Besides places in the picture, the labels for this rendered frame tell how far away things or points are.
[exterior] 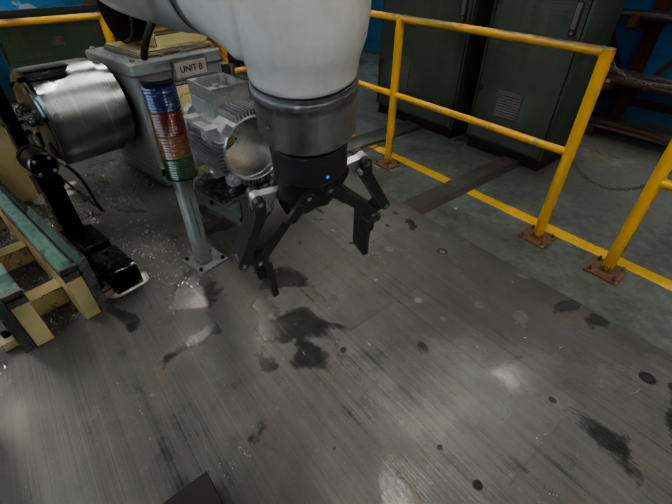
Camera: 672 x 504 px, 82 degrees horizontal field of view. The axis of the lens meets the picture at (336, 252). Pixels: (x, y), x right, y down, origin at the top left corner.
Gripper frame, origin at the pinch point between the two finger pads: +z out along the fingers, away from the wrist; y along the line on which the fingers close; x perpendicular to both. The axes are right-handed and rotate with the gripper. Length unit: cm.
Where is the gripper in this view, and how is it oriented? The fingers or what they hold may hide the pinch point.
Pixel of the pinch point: (317, 262)
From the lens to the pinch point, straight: 52.2
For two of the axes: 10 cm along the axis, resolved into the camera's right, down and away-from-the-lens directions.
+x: 4.9, 6.8, -5.4
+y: -8.7, 3.9, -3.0
